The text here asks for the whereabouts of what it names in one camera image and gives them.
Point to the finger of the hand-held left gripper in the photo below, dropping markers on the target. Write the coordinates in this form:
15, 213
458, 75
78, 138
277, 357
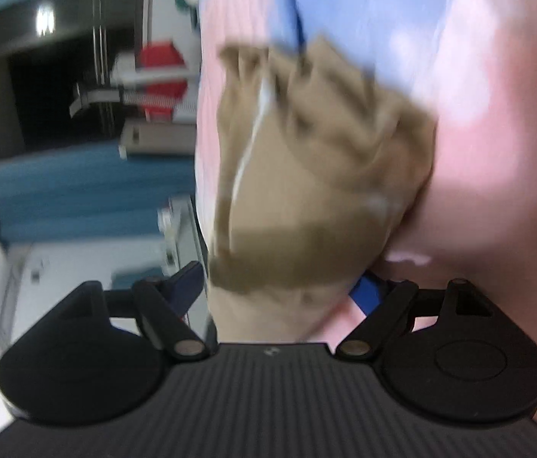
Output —
294, 14

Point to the garment steamer stand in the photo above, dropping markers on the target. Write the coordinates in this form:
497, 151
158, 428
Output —
154, 76

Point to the tan pants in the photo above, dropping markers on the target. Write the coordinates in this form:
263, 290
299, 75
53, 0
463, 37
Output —
306, 176

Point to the white black chair back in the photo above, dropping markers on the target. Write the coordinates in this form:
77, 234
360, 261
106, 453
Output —
159, 138

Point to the red garment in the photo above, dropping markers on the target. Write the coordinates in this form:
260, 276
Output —
161, 57

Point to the green garment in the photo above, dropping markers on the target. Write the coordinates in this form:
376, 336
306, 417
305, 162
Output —
187, 2

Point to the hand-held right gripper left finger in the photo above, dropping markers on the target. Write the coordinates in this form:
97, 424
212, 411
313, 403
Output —
187, 285

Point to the dark window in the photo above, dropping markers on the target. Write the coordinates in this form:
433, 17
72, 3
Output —
35, 95

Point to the white dresser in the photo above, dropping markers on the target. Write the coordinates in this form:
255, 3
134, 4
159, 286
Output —
58, 267

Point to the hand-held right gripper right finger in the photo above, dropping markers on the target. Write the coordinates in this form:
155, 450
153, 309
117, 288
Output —
367, 295

